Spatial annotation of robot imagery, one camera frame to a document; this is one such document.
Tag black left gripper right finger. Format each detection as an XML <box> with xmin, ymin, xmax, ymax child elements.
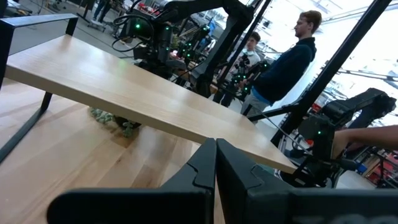
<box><xmin>216</xmin><ymin>138</ymin><xmax>398</xmax><ymax>224</ymax></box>

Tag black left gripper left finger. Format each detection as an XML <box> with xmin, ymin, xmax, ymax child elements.
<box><xmin>46</xmin><ymin>138</ymin><xmax>217</xmax><ymax>224</ymax></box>

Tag person's forearm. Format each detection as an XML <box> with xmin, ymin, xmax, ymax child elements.
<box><xmin>331</xmin><ymin>124</ymin><xmax>398</xmax><ymax>160</ymax></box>

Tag small succulent in bowl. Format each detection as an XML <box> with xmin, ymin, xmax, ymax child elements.
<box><xmin>89</xmin><ymin>107</ymin><xmax>142</xmax><ymax>138</ymax></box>

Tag standing person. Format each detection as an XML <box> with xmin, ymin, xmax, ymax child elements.
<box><xmin>241</xmin><ymin>10</ymin><xmax>323</xmax><ymax>125</ymax></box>

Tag seated person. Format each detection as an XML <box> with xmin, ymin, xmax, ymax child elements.
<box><xmin>213</xmin><ymin>30</ymin><xmax>262</xmax><ymax>108</ymax></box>

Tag wooden shelf with black frame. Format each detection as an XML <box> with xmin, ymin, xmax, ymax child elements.
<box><xmin>0</xmin><ymin>13</ymin><xmax>298</xmax><ymax>175</ymax></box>

